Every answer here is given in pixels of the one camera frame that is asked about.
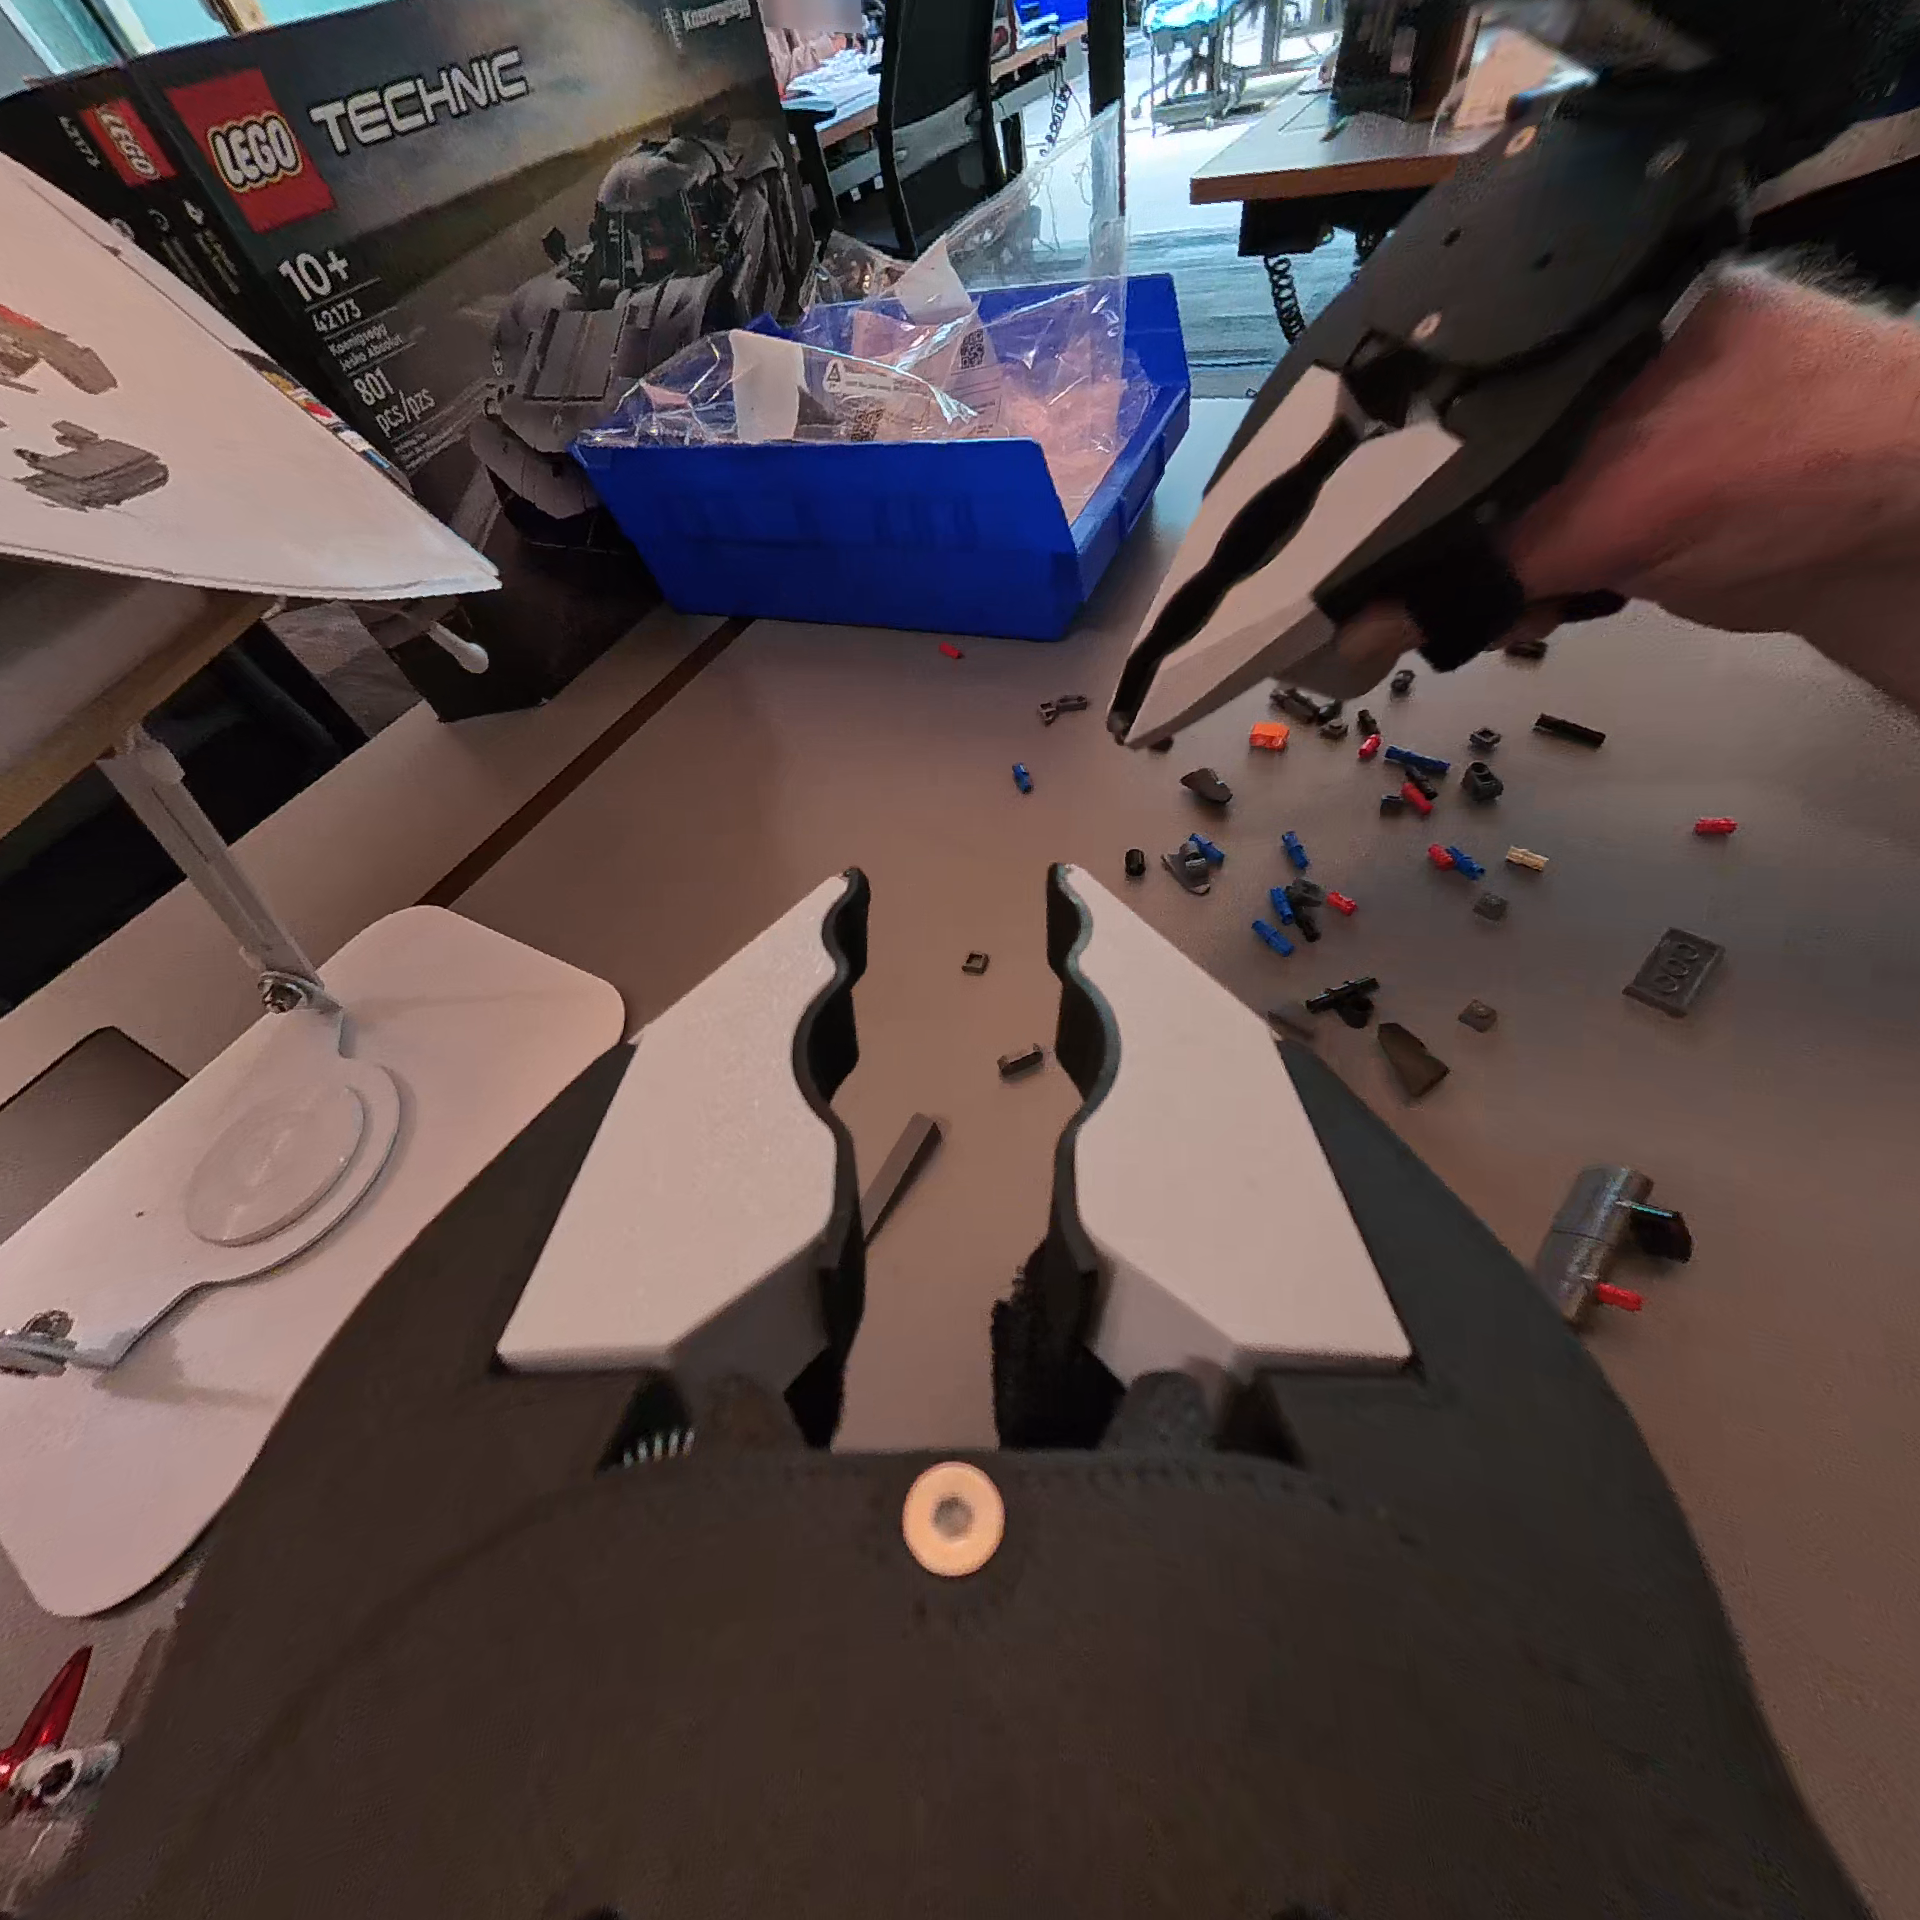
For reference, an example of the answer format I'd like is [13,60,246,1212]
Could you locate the white book stand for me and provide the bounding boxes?
[0,586,628,1620]

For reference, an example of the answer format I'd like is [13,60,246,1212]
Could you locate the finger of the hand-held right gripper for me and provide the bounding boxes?
[1107,337,1354,743]
[1124,426,1465,748]

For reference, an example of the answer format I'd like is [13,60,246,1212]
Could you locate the long grey lego beam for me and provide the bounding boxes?
[860,1113,945,1246]

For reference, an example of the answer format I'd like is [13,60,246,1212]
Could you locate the person's right hand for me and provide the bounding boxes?
[1506,262,1920,672]

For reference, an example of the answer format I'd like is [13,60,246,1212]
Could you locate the small lego pieces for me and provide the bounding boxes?
[1008,659,1741,1040]

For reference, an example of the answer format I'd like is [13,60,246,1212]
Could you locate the wooden background desk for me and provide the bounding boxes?
[1193,83,1502,258]

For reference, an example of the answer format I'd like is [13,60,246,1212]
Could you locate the black lego set box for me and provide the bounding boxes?
[0,0,820,721]

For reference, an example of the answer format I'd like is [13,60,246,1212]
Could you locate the blue bin with bags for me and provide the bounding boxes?
[573,276,1194,643]

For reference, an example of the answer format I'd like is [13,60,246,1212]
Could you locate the grey cylinder lego assembly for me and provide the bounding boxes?
[1537,1166,1696,1329]

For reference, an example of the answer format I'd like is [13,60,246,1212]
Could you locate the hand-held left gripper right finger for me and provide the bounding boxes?
[1044,862,1418,1377]

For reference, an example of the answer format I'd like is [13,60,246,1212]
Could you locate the partly built lego car model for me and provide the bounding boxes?
[0,1646,123,1826]

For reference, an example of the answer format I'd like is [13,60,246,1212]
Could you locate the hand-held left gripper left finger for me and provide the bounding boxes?
[496,868,873,1377]

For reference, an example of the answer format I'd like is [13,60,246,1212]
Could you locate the clear plastic bag pile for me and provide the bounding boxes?
[614,105,1173,525]

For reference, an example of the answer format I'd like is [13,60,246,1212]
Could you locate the black office chair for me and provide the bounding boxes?
[878,0,1024,258]

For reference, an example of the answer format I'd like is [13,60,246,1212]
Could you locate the lego instruction booklet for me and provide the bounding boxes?
[0,151,504,606]

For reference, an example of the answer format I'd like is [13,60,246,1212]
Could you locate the grey studded lego plate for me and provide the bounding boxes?
[1623,928,1728,1019]

